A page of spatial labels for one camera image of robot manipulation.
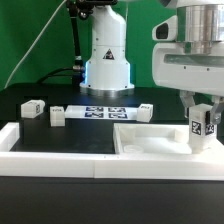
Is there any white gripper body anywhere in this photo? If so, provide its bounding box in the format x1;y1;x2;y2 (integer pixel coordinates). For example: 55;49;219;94
152;42;224;96

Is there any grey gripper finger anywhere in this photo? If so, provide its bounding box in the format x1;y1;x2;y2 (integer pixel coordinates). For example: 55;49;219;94
180;90;195;118
210;96;224;125

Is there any white square tabletop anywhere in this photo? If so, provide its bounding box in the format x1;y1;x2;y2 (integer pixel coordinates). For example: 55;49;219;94
112;122;224;156

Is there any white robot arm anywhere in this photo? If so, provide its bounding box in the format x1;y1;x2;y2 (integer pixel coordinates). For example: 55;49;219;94
80;0;224;124

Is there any white U-shaped fence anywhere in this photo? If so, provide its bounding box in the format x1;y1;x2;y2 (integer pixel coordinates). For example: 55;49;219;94
0;123;224;181

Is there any white tag plate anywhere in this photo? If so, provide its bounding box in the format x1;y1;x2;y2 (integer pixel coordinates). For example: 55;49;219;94
65;105;137;120

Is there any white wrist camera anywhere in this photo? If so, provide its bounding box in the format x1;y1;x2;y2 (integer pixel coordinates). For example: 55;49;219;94
152;15;178;42

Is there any black cable bundle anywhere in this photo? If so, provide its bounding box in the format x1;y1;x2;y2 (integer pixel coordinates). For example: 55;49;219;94
35;0;93;85

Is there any white cable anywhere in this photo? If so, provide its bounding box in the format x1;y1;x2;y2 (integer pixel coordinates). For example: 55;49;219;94
3;0;68;90

